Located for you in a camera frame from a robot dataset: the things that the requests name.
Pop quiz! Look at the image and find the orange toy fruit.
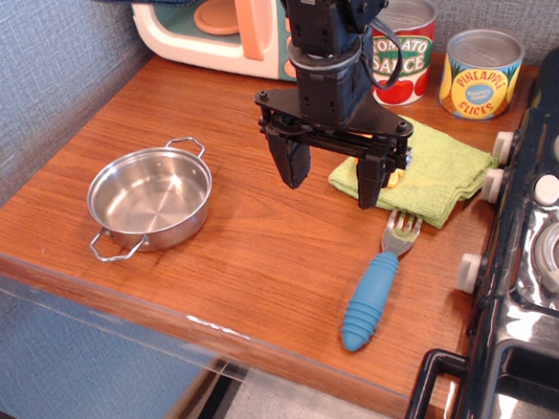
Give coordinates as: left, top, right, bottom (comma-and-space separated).
387, 168, 405, 188

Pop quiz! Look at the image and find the black toy stove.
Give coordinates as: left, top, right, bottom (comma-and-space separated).
404, 46, 559, 419

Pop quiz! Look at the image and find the blue handled fork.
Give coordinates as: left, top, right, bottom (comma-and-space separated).
341, 210, 422, 352

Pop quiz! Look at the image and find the white stove knob upper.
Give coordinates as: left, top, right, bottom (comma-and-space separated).
491, 131, 515, 165

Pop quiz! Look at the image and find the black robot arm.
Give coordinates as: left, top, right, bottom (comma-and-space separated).
255, 0, 414, 210

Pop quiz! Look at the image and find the white stove knob middle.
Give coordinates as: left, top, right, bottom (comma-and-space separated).
481, 168, 504, 204

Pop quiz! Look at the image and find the green folded cloth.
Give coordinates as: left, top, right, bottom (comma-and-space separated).
324, 108, 504, 237

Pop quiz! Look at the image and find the white stove knob lower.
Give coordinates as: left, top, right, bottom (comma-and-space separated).
457, 253, 483, 294

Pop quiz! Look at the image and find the white stove knob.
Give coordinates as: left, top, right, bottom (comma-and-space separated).
491, 131, 515, 165
481, 168, 504, 204
457, 253, 483, 294

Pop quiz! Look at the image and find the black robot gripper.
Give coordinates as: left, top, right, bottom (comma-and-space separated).
255, 33, 414, 210

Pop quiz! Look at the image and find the silver pot with handles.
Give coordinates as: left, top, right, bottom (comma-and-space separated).
87, 136, 213, 263

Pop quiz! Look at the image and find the pineapple slices can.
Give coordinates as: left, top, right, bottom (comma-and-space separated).
438, 29, 525, 121

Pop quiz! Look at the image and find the tomato sauce can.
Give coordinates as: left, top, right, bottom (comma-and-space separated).
372, 0, 437, 106

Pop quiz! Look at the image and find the toy microwave teal and peach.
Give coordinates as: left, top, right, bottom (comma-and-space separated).
132, 0, 295, 81

